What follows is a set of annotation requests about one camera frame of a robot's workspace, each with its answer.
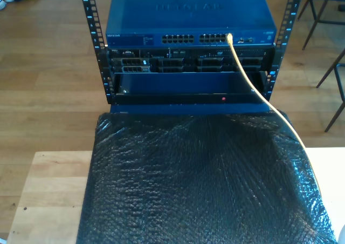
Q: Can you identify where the yellow network cable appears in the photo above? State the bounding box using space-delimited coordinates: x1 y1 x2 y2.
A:
227 32 328 209

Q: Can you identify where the blue network switch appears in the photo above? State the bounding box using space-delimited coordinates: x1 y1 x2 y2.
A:
105 0 278 48

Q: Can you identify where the black rack server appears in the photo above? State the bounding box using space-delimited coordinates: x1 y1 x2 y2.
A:
106 46 275 74

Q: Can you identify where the black bubble wrap mat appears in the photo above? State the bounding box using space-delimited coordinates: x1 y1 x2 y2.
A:
75 109 337 244

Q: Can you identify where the blue rack base plate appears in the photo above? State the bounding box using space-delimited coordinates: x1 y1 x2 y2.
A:
110 103 271 116

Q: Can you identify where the black perforated rack post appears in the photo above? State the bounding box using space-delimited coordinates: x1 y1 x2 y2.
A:
263 0 307 103
78 0 114 104

